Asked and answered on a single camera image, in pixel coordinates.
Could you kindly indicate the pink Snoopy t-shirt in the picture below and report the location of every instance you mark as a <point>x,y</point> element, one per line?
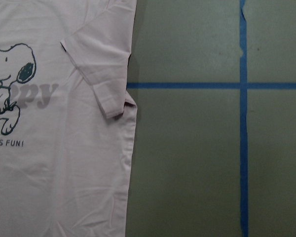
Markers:
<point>67,122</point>

